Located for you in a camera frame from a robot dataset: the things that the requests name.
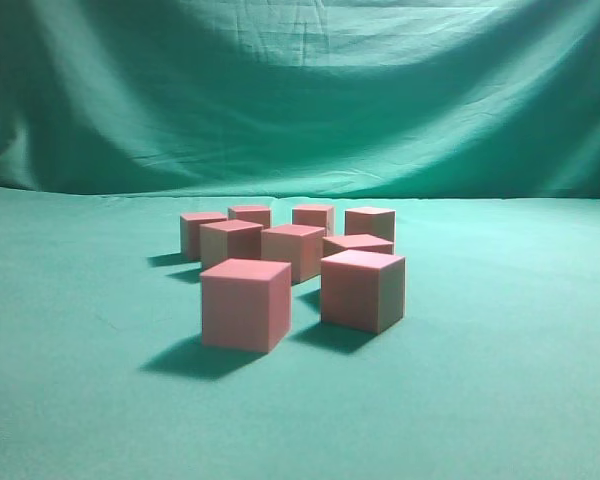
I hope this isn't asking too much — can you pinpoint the pink cube column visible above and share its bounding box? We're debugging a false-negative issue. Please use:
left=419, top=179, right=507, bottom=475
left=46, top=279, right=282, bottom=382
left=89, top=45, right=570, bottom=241
left=200, top=258, right=291, bottom=353
left=261, top=224, right=326, bottom=284
left=200, top=219, right=263, bottom=270
left=228, top=205, right=272, bottom=229
left=344, top=207, right=396, bottom=242
left=180, top=212, right=228, bottom=261
left=292, top=204, right=335, bottom=236
left=322, top=234, right=394, bottom=257
left=320, top=250, right=406, bottom=334

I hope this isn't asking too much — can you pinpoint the green cloth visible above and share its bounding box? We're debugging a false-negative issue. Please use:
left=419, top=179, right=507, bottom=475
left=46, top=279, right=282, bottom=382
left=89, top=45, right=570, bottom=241
left=0, top=1, right=600, bottom=479

